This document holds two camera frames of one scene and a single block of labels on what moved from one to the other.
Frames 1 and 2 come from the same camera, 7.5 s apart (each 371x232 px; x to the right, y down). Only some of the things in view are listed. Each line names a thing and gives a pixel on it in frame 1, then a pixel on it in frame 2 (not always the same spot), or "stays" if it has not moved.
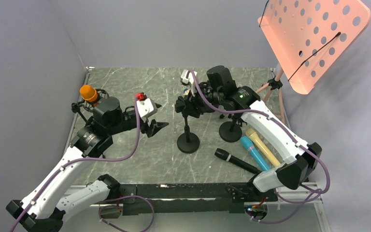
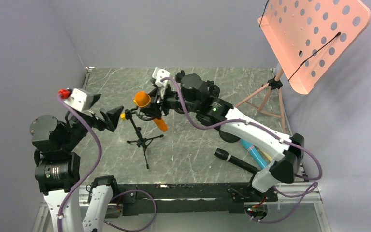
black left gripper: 154,126 to 110,118
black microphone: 222,154 stays
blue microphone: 248,144 stays
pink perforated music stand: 306,37 stays
